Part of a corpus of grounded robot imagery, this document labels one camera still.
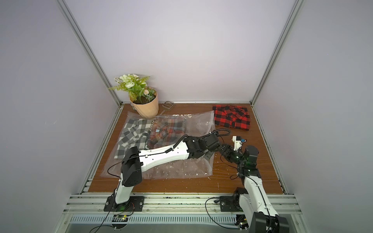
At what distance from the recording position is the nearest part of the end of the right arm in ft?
2.32

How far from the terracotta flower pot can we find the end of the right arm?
58 cm

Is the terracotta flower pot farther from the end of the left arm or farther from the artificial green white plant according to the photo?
the end of the left arm

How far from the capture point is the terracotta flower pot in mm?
994
